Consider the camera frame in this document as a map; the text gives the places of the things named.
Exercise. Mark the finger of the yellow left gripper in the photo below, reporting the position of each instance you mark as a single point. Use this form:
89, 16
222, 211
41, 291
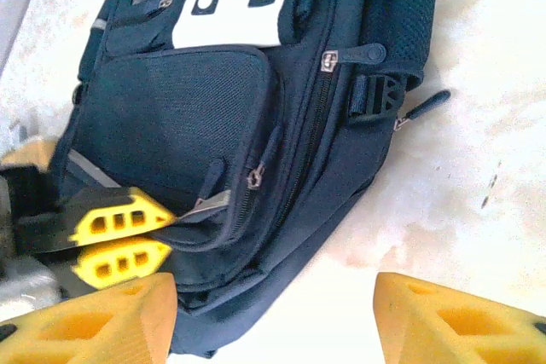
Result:
155, 253
153, 219

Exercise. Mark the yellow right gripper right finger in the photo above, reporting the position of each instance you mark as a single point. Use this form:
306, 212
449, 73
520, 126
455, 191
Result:
460, 325

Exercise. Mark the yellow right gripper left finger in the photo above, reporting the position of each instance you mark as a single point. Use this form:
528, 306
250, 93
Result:
94, 325

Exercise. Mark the navy blue student backpack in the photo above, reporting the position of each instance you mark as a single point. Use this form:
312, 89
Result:
179, 117

